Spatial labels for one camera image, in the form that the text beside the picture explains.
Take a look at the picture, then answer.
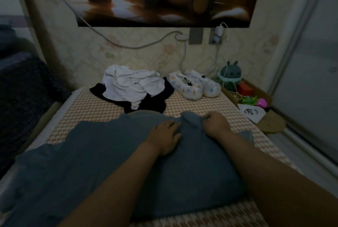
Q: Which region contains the red toy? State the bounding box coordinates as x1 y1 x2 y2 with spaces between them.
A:
238 82 255 97

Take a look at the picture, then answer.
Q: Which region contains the long white cable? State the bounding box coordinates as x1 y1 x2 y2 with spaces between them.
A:
39 0 189 51

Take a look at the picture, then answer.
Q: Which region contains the black garment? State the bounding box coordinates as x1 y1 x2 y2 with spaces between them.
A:
89 79 175 114

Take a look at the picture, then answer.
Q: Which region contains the person's left hand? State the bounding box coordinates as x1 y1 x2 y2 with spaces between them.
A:
146 120 183 157

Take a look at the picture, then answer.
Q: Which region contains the thin white charger cable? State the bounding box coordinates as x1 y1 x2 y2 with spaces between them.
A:
203 42 226 77

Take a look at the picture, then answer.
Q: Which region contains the pile of grey-blue clothes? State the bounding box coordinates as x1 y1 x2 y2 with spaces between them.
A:
0 110 256 227

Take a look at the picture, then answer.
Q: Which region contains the person's right forearm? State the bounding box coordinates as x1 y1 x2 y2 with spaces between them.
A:
219 132 338 227

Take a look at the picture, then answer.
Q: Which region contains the dark patterned bed cover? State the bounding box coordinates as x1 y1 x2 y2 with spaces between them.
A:
0 52 70 178

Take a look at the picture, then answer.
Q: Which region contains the white charger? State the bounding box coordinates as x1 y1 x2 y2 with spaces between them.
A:
213 23 226 45

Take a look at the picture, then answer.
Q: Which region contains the person's right hand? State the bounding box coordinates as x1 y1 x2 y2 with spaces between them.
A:
203 111 233 141

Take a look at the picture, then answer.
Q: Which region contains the grey wall socket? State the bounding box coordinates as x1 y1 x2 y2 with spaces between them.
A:
188 28 205 45

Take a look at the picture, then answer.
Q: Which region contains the white polo shirt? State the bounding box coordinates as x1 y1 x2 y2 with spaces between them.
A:
102 65 168 111

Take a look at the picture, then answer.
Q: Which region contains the wooden bedside tray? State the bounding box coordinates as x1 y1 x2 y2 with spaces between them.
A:
221 79 287 134

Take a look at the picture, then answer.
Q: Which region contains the white printed card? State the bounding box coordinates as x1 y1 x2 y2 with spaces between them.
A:
237 104 267 125

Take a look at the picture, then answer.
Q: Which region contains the grey sliding door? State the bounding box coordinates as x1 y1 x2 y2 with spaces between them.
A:
263 0 338 163

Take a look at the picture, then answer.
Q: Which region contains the teal round bunny lamp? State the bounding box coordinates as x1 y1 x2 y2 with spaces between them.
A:
218 60 243 93

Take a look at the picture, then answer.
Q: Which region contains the person's left forearm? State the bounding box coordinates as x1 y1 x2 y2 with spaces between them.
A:
58 144 162 227

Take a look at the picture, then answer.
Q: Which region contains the green toy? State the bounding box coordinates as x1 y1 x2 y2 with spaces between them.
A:
241 96 259 105

